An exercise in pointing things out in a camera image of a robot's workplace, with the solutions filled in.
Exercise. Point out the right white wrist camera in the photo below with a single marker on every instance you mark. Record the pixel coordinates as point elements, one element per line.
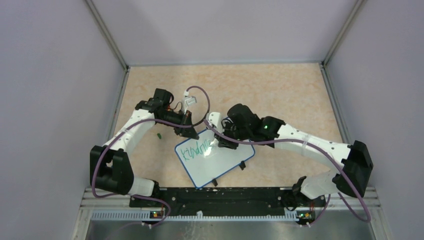
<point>215,121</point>

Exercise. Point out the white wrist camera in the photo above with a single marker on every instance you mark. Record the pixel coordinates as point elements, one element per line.
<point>215,121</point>
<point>187,101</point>

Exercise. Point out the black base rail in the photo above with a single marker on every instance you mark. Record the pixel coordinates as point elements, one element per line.
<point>228,201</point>

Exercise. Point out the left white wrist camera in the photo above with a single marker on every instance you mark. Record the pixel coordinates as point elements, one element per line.
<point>187,101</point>

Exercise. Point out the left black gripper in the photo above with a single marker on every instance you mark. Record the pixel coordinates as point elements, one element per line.
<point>189,132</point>

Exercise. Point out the white cable duct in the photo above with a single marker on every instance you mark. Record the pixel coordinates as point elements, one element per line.
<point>147,216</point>

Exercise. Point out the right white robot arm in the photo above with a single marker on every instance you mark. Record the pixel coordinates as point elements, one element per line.
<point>350,165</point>

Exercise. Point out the blue-framed whiteboard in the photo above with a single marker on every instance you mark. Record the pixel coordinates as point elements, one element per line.
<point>205,166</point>

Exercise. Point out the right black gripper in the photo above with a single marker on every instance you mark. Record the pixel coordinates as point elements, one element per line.
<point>224,142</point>

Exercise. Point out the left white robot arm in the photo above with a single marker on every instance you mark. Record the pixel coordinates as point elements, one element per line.
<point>110,166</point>

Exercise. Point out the green whiteboard marker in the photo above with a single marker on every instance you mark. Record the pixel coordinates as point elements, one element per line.
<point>213,144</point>

